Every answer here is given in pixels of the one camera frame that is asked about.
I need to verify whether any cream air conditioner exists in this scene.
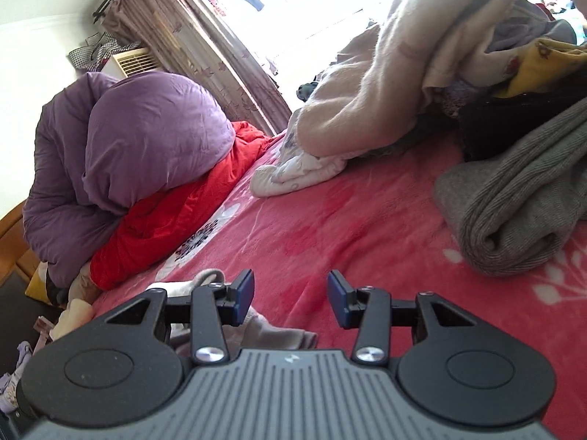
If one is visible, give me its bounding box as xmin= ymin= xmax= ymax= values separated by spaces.
xmin=98 ymin=47 xmax=163 ymax=80

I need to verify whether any dark cloth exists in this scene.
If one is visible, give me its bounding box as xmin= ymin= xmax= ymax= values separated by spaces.
xmin=459 ymin=92 xmax=587 ymax=162

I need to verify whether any tan cloth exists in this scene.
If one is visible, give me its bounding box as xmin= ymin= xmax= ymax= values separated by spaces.
xmin=66 ymin=263 xmax=104 ymax=305

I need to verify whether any yellow cloth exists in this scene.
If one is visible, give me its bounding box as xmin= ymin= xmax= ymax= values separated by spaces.
xmin=493 ymin=39 xmax=587 ymax=99

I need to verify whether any grey knit garment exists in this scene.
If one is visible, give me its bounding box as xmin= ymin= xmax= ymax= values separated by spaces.
xmin=433 ymin=98 xmax=587 ymax=278

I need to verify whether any purple duvet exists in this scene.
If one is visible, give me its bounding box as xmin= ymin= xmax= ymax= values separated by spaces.
xmin=22 ymin=72 xmax=237 ymax=287

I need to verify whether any cream folded cloth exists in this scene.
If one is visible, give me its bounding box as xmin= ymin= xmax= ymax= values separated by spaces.
xmin=50 ymin=298 xmax=95 ymax=341

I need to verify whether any checked bag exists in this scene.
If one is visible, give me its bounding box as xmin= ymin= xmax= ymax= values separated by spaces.
xmin=68 ymin=32 xmax=143 ymax=72

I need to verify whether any wooden headboard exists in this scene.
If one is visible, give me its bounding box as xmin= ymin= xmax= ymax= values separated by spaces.
xmin=0 ymin=202 xmax=47 ymax=285

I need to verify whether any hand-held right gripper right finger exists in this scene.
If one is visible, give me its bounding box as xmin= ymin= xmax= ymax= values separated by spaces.
xmin=328 ymin=270 xmax=475 ymax=367

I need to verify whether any white quilted garment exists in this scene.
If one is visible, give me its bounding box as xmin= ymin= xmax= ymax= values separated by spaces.
xmin=146 ymin=268 xmax=318 ymax=358

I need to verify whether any brown patterned curtain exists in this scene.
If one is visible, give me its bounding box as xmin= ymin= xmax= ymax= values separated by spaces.
xmin=101 ymin=0 xmax=294 ymax=136

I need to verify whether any white patterned garment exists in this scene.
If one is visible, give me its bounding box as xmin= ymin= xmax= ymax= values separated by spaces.
xmin=250 ymin=128 xmax=349 ymax=198

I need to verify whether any yellow pillow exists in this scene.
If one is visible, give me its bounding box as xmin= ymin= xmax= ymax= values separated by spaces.
xmin=25 ymin=279 xmax=51 ymax=303

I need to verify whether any red duvet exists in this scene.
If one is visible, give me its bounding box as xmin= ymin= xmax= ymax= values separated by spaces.
xmin=89 ymin=120 xmax=276 ymax=290

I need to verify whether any beige fluffy sweater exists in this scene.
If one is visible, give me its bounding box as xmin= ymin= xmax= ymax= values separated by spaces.
xmin=289 ymin=0 xmax=533 ymax=159

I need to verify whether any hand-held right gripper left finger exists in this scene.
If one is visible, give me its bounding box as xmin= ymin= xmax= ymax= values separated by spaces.
xmin=105 ymin=269 xmax=255 ymax=366

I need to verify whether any red printed blanket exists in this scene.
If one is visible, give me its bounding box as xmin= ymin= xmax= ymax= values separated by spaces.
xmin=92 ymin=128 xmax=587 ymax=422

